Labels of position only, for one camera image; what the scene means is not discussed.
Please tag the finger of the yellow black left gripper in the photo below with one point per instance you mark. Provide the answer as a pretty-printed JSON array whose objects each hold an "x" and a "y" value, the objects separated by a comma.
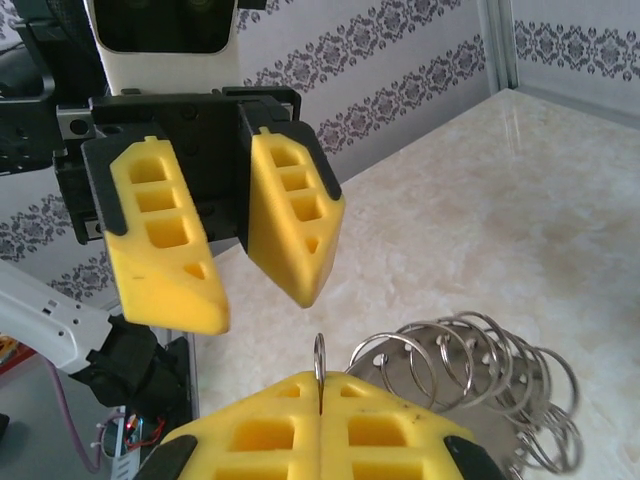
[
  {"x": 280, "y": 240},
  {"x": 160, "y": 290}
]

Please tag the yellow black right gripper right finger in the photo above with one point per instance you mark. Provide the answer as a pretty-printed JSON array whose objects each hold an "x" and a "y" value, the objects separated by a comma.
[{"x": 425, "y": 450}]

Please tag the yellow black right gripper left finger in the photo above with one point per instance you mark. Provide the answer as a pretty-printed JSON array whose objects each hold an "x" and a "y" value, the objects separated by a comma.
[{"x": 220, "y": 460}]

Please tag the metal disc with key rings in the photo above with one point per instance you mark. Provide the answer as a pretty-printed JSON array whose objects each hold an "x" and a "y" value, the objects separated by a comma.
[{"x": 400, "y": 385}]

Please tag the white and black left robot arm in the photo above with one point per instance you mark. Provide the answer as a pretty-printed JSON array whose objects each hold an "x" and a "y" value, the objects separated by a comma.
[{"x": 50, "y": 325}]

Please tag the small circuit board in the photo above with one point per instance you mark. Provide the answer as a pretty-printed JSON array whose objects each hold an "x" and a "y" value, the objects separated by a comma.
[{"x": 130, "y": 430}]

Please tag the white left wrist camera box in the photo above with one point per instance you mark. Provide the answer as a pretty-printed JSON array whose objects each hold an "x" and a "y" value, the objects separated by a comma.
[{"x": 165, "y": 70}]

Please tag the aluminium frame post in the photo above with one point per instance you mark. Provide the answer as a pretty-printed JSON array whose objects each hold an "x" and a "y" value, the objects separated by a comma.
[{"x": 500, "y": 45}]

